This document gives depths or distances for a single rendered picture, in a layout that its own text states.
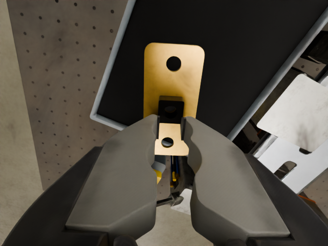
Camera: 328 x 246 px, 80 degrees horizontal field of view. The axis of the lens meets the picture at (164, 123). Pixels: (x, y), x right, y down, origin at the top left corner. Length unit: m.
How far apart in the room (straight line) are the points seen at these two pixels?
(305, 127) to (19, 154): 2.05
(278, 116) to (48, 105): 0.71
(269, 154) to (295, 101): 0.21
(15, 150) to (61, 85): 1.42
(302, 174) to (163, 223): 2.01
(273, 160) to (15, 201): 2.45
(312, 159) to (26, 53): 0.82
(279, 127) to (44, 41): 0.66
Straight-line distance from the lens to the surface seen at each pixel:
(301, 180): 0.57
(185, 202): 0.44
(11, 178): 2.38
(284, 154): 0.49
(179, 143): 0.16
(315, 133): 0.33
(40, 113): 0.84
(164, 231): 2.56
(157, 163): 0.25
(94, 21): 0.66
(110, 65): 0.17
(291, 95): 0.28
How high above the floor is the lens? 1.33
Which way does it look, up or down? 60 degrees down
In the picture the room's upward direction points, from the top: 180 degrees counter-clockwise
